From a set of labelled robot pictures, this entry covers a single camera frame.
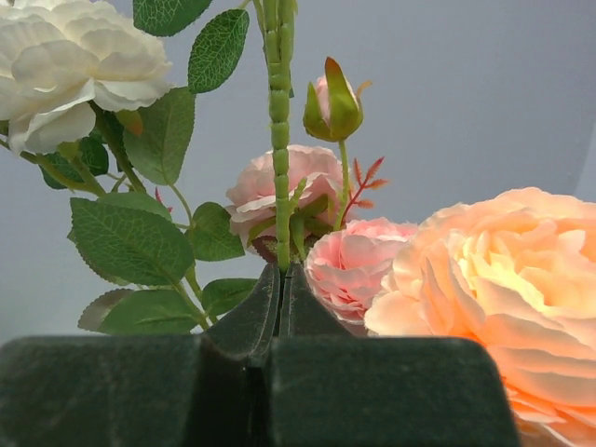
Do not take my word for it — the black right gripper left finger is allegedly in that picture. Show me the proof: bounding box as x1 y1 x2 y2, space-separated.
1 264 280 446

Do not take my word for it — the pink flower stem bunch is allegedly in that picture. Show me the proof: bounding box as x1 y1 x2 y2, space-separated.
227 58 417 325

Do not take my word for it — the pale pink flower stem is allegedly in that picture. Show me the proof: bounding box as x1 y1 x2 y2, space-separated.
1 1 250 334

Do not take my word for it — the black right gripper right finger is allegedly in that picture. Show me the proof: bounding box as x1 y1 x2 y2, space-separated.
264 264 520 446

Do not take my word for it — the pink rose stem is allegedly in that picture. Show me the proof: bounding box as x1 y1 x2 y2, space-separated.
364 187 595 446

